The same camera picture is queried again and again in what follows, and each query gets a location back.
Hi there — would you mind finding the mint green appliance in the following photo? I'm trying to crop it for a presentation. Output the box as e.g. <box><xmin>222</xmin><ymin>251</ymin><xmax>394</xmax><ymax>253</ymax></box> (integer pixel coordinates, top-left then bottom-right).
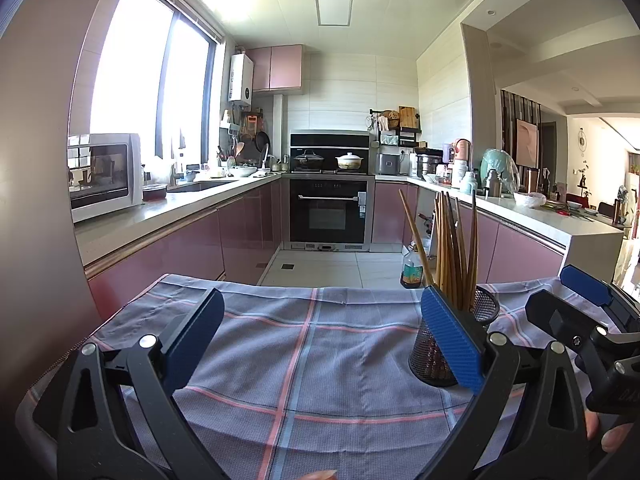
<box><xmin>481</xmin><ymin>148</ymin><xmax>518</xmax><ymax>193</ymax></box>

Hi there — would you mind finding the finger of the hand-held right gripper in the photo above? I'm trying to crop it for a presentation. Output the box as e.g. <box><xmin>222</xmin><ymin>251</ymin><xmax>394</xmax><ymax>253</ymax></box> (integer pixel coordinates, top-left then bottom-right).
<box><xmin>560</xmin><ymin>264</ymin><xmax>640</xmax><ymax>331</ymax></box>
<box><xmin>525</xmin><ymin>289</ymin><xmax>608</xmax><ymax>361</ymax></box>

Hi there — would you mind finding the bunch of bamboo chopsticks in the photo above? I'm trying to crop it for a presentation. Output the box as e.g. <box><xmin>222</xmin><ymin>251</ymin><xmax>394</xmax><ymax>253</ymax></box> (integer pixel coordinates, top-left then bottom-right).
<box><xmin>398</xmin><ymin>187</ymin><xmax>481</xmax><ymax>313</ymax></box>

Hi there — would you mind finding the white microwave oven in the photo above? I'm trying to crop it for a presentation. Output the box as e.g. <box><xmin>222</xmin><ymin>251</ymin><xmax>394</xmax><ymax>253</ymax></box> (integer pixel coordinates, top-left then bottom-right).
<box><xmin>67</xmin><ymin>133</ymin><xmax>144</xmax><ymax>224</ymax></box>

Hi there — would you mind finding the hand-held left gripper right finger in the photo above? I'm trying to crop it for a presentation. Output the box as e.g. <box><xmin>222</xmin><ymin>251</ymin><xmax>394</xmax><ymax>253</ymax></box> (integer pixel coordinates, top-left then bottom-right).
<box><xmin>421</xmin><ymin>285</ymin><xmax>590</xmax><ymax>480</ymax></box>

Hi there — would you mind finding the white water heater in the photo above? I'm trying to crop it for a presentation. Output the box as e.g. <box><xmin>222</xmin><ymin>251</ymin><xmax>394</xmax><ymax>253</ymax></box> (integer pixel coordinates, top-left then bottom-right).
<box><xmin>229</xmin><ymin>54</ymin><xmax>254</xmax><ymax>106</ymax></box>

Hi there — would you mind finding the black mesh pen holder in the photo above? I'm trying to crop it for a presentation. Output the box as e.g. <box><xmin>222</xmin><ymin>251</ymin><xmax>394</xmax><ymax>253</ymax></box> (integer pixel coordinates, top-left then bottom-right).
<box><xmin>409</xmin><ymin>285</ymin><xmax>501</xmax><ymax>387</ymax></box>

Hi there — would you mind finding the kitchen window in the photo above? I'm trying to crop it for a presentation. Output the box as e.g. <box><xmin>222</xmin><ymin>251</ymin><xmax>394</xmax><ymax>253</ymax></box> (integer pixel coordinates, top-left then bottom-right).
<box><xmin>90</xmin><ymin>0</ymin><xmax>223</xmax><ymax>171</ymax></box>

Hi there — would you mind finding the framed wall painting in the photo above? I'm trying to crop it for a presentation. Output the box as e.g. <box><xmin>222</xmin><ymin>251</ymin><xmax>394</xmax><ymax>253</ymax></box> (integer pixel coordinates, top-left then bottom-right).
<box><xmin>515</xmin><ymin>119</ymin><xmax>539</xmax><ymax>167</ymax></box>

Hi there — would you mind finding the cooking oil bottle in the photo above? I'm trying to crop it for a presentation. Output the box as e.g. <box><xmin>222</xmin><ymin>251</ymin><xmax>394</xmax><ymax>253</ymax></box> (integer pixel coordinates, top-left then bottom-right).
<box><xmin>401</xmin><ymin>245</ymin><xmax>425</xmax><ymax>289</ymax></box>

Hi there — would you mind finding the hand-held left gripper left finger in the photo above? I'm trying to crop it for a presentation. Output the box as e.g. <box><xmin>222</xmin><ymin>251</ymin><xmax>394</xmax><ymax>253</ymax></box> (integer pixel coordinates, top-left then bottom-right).
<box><xmin>57</xmin><ymin>288</ymin><xmax>226</xmax><ymax>480</ymax></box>

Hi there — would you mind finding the plaid grey tablecloth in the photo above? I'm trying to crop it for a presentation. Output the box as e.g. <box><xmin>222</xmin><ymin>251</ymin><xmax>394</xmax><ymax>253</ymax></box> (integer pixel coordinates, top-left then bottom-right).
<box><xmin>15</xmin><ymin>274</ymin><xmax>616</xmax><ymax>480</ymax></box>

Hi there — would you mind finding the pink kitchen base cabinet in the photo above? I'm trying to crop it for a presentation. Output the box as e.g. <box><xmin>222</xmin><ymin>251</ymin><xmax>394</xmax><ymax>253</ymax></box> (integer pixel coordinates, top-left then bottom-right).
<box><xmin>75</xmin><ymin>172</ymin><xmax>291</xmax><ymax>306</ymax></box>
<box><xmin>372</xmin><ymin>175</ymin><xmax>626</xmax><ymax>286</ymax></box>

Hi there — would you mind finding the black built-in oven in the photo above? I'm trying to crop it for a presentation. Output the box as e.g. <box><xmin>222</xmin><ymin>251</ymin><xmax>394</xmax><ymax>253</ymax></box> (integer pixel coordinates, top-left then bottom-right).
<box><xmin>289</xmin><ymin>178</ymin><xmax>370</xmax><ymax>246</ymax></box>

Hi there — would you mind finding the steel pressure cooker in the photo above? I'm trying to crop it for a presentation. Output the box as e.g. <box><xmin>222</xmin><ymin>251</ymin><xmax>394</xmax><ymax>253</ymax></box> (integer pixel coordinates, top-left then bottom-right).
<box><xmin>415</xmin><ymin>147</ymin><xmax>443</xmax><ymax>177</ymax></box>

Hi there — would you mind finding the person's right hand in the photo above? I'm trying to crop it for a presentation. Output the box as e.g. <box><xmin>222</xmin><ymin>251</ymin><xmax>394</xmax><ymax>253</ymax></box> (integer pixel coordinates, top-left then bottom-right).
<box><xmin>587</xmin><ymin>412</ymin><xmax>640</xmax><ymax>456</ymax></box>

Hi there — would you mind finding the ceiling light panel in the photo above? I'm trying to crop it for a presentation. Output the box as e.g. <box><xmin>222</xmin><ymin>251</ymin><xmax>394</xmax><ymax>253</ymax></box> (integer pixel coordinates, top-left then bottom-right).
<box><xmin>315</xmin><ymin>0</ymin><xmax>354</xmax><ymax>26</ymax></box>

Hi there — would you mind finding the grey refrigerator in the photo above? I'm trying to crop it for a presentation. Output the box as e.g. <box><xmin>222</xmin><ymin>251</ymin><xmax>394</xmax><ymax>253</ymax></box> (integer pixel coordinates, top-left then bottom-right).
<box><xmin>0</xmin><ymin>0</ymin><xmax>143</xmax><ymax>356</ymax></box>

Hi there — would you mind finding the pink wall cabinet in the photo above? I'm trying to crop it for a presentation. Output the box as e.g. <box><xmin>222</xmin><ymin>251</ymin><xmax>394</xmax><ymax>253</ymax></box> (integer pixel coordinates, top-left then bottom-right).
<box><xmin>247</xmin><ymin>44</ymin><xmax>304</xmax><ymax>93</ymax></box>

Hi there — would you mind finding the black lidded wok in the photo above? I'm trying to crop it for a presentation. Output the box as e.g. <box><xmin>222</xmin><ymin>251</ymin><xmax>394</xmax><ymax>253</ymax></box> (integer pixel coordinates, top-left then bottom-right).
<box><xmin>293</xmin><ymin>150</ymin><xmax>325</xmax><ymax>171</ymax></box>

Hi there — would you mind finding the black range hood stove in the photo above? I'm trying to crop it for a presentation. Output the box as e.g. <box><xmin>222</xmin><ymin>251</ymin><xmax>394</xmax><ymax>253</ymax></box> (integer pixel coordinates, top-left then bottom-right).
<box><xmin>290</xmin><ymin>131</ymin><xmax>373</xmax><ymax>176</ymax></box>

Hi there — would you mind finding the kitchen sink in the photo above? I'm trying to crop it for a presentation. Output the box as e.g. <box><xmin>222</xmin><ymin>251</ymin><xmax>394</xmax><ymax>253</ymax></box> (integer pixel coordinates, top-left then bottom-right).
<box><xmin>167</xmin><ymin>180</ymin><xmax>236</xmax><ymax>193</ymax></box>

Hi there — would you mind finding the black wall rack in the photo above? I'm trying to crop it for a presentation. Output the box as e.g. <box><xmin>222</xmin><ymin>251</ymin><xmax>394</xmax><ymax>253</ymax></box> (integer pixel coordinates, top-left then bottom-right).
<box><xmin>369</xmin><ymin>106</ymin><xmax>421</xmax><ymax>148</ymax></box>

